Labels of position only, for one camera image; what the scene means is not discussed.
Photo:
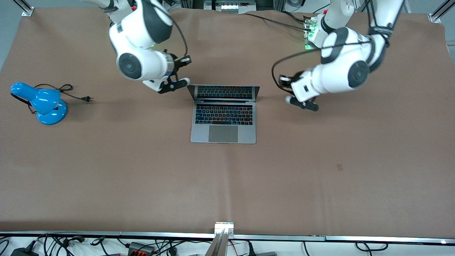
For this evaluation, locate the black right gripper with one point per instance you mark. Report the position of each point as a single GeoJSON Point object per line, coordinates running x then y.
{"type": "Point", "coordinates": [180, 62]}

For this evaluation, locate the brown table cover mat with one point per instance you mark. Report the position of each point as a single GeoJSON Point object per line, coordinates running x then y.
{"type": "Point", "coordinates": [227, 185]}

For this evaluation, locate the grey control box with lights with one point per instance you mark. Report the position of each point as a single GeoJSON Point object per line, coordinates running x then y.
{"type": "Point", "coordinates": [230, 6]}

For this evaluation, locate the black power adapter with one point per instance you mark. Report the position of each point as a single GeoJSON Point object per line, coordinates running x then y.
{"type": "Point", "coordinates": [23, 251]}

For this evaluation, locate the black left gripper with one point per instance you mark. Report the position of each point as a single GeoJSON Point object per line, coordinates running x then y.
{"type": "Point", "coordinates": [285, 80]}

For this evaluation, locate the black orange connector box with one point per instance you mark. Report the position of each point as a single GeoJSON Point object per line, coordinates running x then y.
{"type": "Point", "coordinates": [141, 248]}

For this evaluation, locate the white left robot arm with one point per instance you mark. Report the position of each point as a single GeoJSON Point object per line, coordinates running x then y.
{"type": "Point", "coordinates": [337, 73]}

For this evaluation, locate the aluminium table edge rail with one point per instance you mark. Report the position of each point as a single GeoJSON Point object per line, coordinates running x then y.
{"type": "Point", "coordinates": [106, 234]}

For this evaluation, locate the aluminium corner frame profile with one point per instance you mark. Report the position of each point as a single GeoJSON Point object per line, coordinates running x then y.
{"type": "Point", "coordinates": [25, 9]}
{"type": "Point", "coordinates": [439, 14]}

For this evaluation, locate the grey laptop with black keyboard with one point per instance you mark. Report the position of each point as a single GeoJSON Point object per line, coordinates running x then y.
{"type": "Point", "coordinates": [223, 134]}

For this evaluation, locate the aluminium profile beam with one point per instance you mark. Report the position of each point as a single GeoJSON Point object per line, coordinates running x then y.
{"type": "Point", "coordinates": [221, 238]}

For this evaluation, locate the blue desk lamp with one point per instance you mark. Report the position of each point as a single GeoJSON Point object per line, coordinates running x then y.
{"type": "Point", "coordinates": [46, 106]}

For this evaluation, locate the black plug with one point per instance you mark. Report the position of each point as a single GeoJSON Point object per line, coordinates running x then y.
{"type": "Point", "coordinates": [250, 249]}

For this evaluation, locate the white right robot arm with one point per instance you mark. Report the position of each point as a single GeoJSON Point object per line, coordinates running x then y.
{"type": "Point", "coordinates": [138, 28]}

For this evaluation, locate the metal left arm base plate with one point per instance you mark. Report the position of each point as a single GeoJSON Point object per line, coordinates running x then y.
{"type": "Point", "coordinates": [308, 25]}

